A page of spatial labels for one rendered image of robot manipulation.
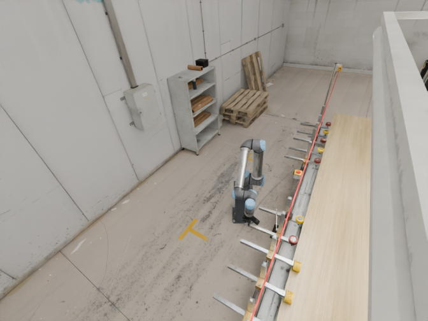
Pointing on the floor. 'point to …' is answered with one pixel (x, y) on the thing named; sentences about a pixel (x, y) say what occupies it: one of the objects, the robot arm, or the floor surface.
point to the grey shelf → (193, 136)
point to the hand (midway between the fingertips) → (249, 226)
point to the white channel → (410, 148)
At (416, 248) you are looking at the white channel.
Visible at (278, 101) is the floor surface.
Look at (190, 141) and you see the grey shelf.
